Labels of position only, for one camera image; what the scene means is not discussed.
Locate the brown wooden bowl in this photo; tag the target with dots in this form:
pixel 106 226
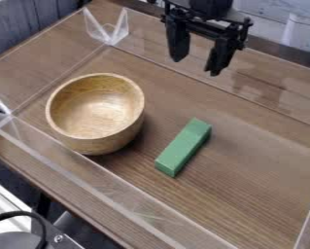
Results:
pixel 95 112

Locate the grey metal bracket with screw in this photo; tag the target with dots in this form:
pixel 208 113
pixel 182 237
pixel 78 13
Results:
pixel 58 240

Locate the white container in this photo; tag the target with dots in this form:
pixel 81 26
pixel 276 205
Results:
pixel 297 32

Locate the clear acrylic corner bracket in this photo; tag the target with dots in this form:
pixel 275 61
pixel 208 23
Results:
pixel 107 33

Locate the green rectangular block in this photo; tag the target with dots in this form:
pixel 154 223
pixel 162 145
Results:
pixel 184 146

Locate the clear acrylic front wall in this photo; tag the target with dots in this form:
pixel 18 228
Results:
pixel 135 219

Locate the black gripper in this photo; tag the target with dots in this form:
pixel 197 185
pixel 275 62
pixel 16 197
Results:
pixel 213 19

